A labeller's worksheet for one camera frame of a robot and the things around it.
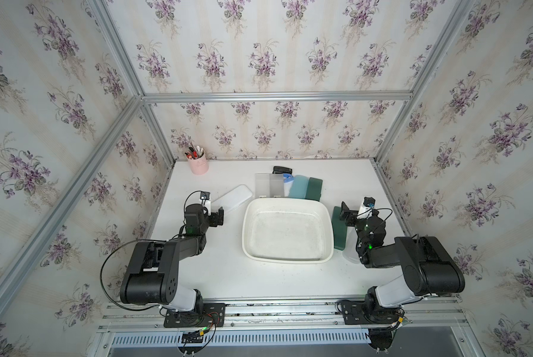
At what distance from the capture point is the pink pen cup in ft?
3.58

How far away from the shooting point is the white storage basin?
2.90 ft

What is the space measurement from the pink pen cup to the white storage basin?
32cm

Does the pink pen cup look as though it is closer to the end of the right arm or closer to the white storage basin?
the white storage basin
